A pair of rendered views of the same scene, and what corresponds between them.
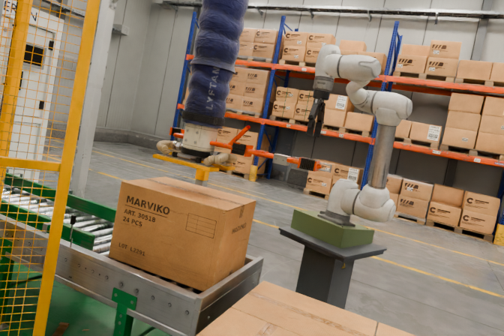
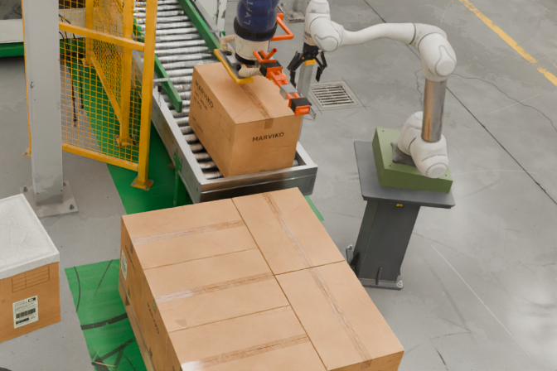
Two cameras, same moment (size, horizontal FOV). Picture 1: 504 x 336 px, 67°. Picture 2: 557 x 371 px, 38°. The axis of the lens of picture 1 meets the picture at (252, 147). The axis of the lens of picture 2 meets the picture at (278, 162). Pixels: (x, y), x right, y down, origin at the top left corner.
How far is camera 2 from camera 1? 3.10 m
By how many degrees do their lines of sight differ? 48
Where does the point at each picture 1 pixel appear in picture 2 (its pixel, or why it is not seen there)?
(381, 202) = (422, 156)
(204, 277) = (225, 168)
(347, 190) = (411, 128)
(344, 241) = (387, 180)
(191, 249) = (220, 142)
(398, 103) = (429, 60)
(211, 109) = (248, 24)
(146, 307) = (185, 174)
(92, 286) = (167, 143)
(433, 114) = not seen: outside the picture
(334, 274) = (383, 208)
